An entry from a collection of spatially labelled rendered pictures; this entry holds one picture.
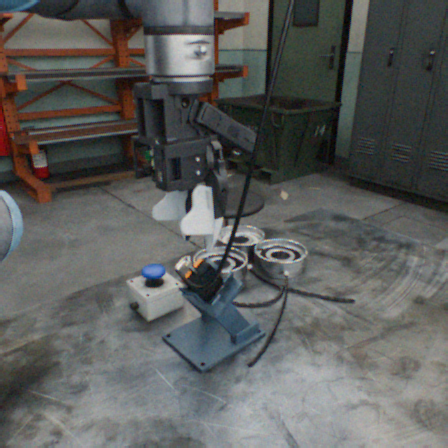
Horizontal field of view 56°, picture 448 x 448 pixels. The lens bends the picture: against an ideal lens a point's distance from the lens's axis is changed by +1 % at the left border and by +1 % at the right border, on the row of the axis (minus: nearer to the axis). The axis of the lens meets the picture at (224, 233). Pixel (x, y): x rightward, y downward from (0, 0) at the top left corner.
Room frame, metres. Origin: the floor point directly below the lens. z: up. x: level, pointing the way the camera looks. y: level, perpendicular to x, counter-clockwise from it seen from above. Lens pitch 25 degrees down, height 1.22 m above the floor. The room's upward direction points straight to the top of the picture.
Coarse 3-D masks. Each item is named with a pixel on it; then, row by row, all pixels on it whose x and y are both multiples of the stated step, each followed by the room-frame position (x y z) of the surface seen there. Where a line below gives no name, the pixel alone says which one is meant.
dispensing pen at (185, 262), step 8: (184, 256) 0.50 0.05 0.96; (176, 264) 0.49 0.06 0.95; (184, 264) 0.49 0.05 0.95; (192, 264) 0.51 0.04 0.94; (200, 264) 0.52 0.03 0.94; (208, 264) 0.51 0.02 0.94; (192, 272) 0.50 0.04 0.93; (200, 272) 0.51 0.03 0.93; (208, 272) 0.51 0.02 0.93; (192, 280) 0.50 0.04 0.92; (200, 280) 0.50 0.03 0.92; (208, 280) 0.51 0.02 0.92; (216, 280) 0.52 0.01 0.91; (192, 288) 0.49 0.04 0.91; (208, 288) 0.51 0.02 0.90; (216, 288) 0.52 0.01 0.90; (200, 296) 0.50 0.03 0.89; (208, 296) 0.51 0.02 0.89
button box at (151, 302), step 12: (168, 276) 0.64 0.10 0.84; (132, 288) 0.61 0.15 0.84; (144, 288) 0.60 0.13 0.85; (156, 288) 0.60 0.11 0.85; (168, 288) 0.60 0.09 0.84; (132, 300) 0.61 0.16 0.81; (144, 300) 0.58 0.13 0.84; (156, 300) 0.58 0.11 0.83; (168, 300) 0.59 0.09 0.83; (180, 300) 0.61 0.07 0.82; (144, 312) 0.58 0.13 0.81; (156, 312) 0.58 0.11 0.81; (168, 312) 0.59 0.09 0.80
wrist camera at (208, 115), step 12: (204, 108) 0.49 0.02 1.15; (216, 108) 0.50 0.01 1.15; (204, 120) 0.49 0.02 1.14; (216, 120) 0.50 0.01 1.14; (228, 120) 0.51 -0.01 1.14; (216, 132) 0.50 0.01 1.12; (228, 132) 0.51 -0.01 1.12; (240, 132) 0.52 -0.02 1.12; (252, 132) 0.54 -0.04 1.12; (228, 144) 0.54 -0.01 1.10; (240, 144) 0.52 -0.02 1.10; (252, 144) 0.54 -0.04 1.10
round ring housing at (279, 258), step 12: (264, 240) 0.80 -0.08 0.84; (276, 240) 0.80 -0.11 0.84; (288, 240) 0.80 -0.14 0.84; (276, 252) 0.77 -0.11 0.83; (288, 252) 0.76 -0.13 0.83; (300, 252) 0.76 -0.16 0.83; (264, 264) 0.71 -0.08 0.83; (276, 264) 0.70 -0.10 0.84; (288, 264) 0.70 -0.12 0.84; (300, 264) 0.71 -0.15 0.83; (276, 276) 0.71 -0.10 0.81; (288, 276) 0.71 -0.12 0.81
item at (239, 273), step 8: (216, 248) 0.76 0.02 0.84; (224, 248) 0.76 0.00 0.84; (232, 248) 0.76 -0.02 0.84; (200, 256) 0.74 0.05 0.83; (240, 256) 0.74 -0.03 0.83; (216, 264) 0.73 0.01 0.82; (232, 264) 0.71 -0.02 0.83; (224, 272) 0.66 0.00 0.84; (232, 272) 0.67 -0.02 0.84; (240, 272) 0.68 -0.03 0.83; (240, 280) 0.69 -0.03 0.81
